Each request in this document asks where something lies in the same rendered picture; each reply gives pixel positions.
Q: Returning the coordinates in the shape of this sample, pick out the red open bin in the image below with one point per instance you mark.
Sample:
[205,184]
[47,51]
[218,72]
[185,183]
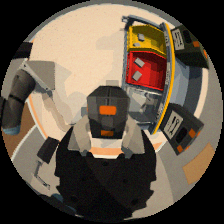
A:
[153,71]

